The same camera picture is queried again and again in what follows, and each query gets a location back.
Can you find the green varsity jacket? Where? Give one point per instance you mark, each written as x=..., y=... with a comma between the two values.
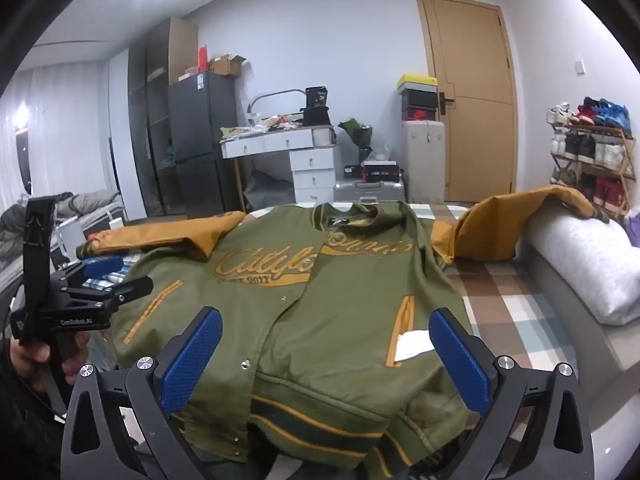
x=320, y=320

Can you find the yellow shoe box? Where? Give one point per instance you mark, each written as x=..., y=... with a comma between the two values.
x=417, y=81

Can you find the black bag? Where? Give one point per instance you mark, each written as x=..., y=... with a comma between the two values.
x=316, y=105

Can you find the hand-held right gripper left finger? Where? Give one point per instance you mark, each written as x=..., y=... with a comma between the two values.
x=192, y=360

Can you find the open cardboard box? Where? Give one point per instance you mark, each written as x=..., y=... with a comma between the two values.
x=225, y=66

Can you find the black box with red trim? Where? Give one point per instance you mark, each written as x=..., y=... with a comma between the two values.
x=380, y=172

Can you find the white desk with drawers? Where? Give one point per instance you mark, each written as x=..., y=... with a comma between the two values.
x=280, y=142

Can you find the wrapped flower bouquet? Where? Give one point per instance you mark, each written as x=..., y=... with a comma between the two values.
x=360, y=135

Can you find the shoe rack with shoes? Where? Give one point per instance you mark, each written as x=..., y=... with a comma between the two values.
x=612, y=112

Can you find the dark glass wardrobe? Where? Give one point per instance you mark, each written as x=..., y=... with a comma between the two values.
x=150, y=110

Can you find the white pillow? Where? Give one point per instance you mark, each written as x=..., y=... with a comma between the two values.
x=585, y=265

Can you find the small black box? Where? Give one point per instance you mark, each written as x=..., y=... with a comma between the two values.
x=352, y=172

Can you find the white container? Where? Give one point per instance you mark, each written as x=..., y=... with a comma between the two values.
x=70, y=240

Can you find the dark grey shoe box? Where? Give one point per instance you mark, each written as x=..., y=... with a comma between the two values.
x=419, y=97

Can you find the small white cabinet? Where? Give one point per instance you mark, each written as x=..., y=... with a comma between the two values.
x=425, y=160

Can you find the silver suitcase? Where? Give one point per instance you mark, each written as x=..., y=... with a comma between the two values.
x=370, y=191

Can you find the white curtain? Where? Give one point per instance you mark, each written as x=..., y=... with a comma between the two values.
x=10, y=160

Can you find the wooden door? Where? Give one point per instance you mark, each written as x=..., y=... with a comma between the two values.
x=475, y=110

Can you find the pile of desk clutter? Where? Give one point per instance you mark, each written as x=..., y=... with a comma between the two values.
x=260, y=126

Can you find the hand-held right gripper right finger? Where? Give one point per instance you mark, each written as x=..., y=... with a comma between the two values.
x=460, y=360

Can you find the white light switch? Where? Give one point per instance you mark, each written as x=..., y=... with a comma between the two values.
x=580, y=67

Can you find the white paper tag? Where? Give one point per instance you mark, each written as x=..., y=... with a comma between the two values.
x=412, y=345

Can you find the blue plaid blanket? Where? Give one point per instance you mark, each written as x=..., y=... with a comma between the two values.
x=127, y=266

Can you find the grey bedding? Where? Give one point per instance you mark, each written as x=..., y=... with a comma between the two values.
x=80, y=205

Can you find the black refrigerator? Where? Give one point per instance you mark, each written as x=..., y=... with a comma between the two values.
x=200, y=125

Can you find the person's left hand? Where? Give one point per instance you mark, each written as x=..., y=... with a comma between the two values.
x=27, y=357

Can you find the oval desk mirror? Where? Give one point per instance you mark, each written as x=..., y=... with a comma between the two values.
x=277, y=107

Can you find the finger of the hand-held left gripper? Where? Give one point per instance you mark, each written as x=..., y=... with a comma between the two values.
x=102, y=266
x=130, y=287

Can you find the person's left forearm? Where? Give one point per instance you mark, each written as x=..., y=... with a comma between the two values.
x=25, y=435

